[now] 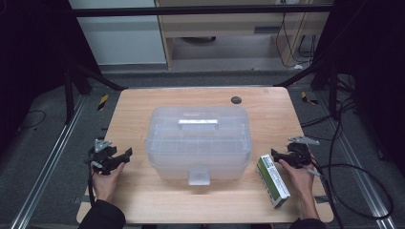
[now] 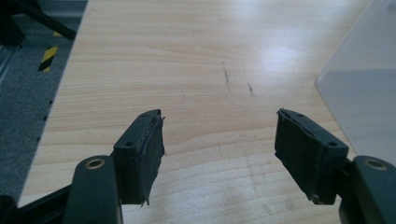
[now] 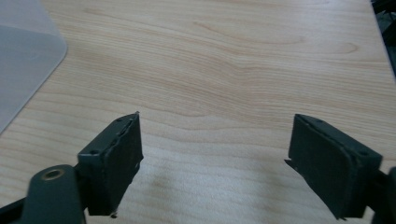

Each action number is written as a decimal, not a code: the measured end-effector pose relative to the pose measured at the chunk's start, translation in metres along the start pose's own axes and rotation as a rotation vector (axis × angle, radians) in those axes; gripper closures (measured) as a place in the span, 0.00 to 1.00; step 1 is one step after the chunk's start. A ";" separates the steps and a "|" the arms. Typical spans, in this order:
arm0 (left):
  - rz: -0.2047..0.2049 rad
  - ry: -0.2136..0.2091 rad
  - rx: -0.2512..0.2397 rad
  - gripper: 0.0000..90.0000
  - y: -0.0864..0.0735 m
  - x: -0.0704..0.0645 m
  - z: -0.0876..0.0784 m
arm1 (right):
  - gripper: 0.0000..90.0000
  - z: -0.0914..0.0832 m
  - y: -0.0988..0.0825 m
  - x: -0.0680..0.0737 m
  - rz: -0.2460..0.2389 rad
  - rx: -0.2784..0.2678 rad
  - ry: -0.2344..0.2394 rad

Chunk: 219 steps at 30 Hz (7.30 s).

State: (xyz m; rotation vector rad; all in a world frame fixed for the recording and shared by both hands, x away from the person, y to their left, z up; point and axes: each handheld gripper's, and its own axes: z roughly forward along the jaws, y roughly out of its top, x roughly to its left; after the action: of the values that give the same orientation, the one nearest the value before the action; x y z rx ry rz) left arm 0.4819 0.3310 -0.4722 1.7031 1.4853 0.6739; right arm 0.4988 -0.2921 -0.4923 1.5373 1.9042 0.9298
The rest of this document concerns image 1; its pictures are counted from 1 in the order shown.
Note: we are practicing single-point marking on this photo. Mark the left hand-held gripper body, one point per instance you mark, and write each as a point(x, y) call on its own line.
point(101, 156)

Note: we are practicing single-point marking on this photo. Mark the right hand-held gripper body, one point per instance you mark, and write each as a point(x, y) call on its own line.
point(302, 154)

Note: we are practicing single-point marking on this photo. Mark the green and white medicine box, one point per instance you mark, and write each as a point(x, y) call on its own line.
point(273, 181)

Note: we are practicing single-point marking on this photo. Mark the translucent plastic storage box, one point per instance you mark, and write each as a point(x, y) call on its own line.
point(197, 146)

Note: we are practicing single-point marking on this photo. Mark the person's right hand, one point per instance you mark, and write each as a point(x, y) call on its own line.
point(302, 181)

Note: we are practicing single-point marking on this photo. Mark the person's left hand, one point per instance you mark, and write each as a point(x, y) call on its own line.
point(106, 186)

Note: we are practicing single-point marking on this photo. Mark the yellow and black tape strip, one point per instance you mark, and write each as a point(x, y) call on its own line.
point(308, 99)
point(102, 102)

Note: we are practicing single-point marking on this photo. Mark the black metal stand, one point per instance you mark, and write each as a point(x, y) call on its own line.
point(68, 95)
point(333, 92)

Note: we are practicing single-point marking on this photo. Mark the white cabinet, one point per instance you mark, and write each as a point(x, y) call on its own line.
point(124, 38)

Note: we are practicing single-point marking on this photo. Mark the black curtain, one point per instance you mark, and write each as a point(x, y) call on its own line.
point(31, 47)
point(375, 63)

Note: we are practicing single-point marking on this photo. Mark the wooden desk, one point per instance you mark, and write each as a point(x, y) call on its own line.
point(223, 25)

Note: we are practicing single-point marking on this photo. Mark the black horizontal metal bar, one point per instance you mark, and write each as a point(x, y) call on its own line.
point(191, 10)

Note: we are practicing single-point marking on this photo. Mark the aluminium floor rail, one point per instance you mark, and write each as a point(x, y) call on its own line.
point(359, 178)
point(47, 165)

